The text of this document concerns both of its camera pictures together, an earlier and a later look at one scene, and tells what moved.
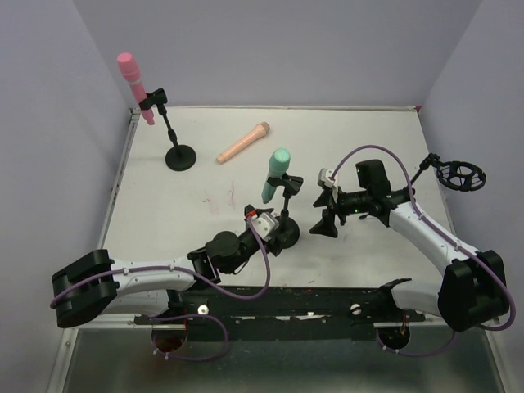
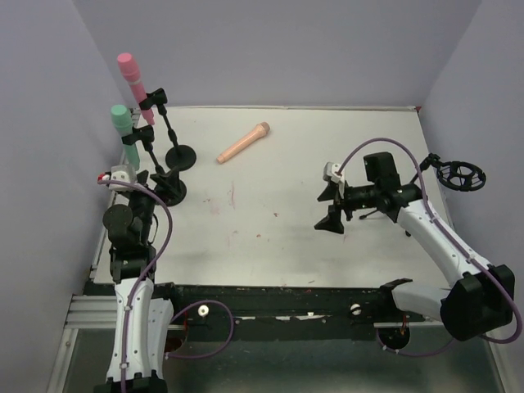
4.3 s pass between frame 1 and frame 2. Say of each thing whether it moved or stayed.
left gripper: moved
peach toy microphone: stayed
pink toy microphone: stayed
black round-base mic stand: stayed
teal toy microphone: moved
